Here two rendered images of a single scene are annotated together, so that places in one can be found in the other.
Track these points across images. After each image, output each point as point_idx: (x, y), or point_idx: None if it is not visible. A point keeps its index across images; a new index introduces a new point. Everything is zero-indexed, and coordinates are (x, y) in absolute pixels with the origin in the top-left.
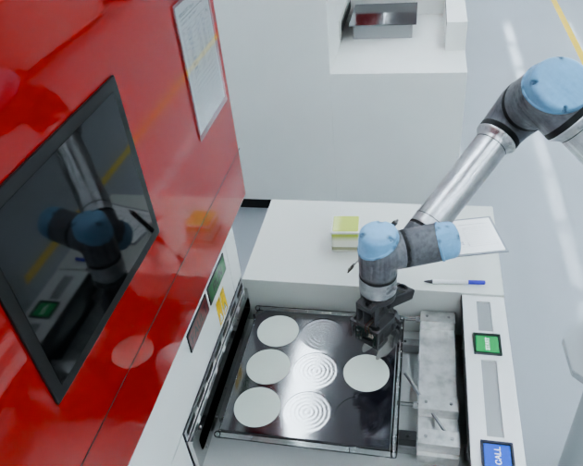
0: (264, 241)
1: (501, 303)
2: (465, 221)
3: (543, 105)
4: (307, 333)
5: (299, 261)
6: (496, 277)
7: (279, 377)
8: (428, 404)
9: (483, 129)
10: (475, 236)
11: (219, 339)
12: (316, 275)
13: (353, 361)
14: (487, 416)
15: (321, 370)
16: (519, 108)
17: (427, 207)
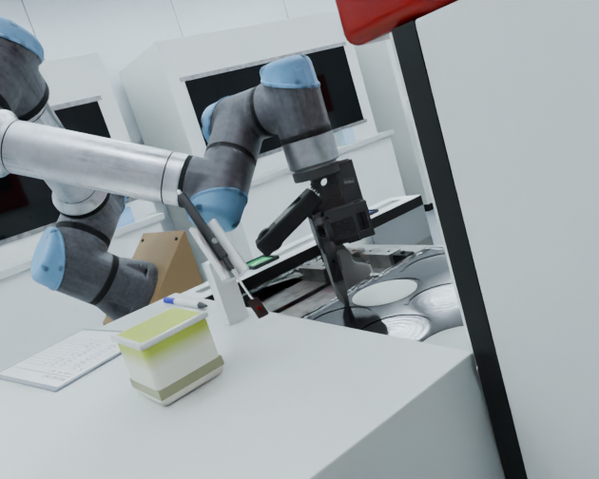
0: (315, 447)
1: (190, 290)
2: (19, 374)
3: (40, 47)
4: (413, 336)
5: (302, 367)
6: (147, 307)
7: None
8: None
9: (4, 120)
10: (61, 351)
11: None
12: (311, 335)
13: (386, 300)
14: None
15: (436, 296)
16: (15, 68)
17: (164, 150)
